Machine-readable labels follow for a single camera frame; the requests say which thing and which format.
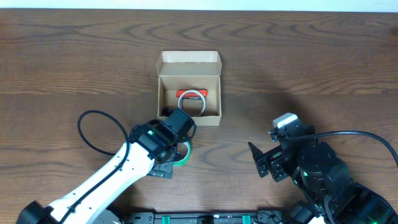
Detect green tape roll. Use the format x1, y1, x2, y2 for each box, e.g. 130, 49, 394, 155
173, 141, 192, 167

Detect correction tape dispenser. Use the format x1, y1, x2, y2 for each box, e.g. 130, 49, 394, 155
161, 107, 174, 117

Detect white tape roll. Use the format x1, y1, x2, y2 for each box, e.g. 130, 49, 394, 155
177, 96, 206, 116

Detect cardboard box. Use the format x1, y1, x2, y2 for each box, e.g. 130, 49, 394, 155
156, 51, 222, 126

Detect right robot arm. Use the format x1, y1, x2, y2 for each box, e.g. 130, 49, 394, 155
248, 122, 397, 223

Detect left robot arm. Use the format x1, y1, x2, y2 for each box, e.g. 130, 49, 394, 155
16, 120, 192, 223

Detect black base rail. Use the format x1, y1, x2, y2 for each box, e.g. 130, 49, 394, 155
94, 210, 284, 224

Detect right black cable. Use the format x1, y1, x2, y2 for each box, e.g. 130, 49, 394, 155
276, 130, 398, 166

